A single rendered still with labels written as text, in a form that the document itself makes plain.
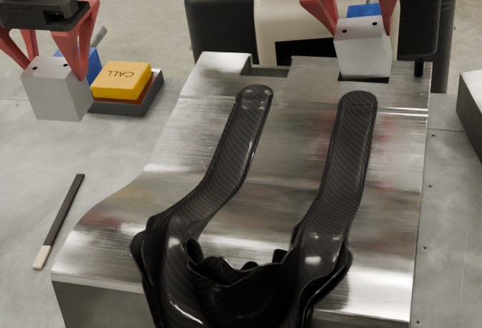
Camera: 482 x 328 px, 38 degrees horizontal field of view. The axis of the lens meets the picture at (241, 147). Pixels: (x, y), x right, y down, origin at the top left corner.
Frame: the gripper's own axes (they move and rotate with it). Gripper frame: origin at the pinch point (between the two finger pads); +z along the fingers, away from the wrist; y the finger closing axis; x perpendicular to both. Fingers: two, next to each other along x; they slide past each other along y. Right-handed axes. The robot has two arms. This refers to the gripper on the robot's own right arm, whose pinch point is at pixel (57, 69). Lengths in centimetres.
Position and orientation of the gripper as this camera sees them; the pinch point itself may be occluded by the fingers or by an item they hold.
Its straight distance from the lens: 72.5
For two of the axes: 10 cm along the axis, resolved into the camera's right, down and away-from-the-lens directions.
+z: 1.0, 7.6, 6.4
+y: 9.6, 0.9, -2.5
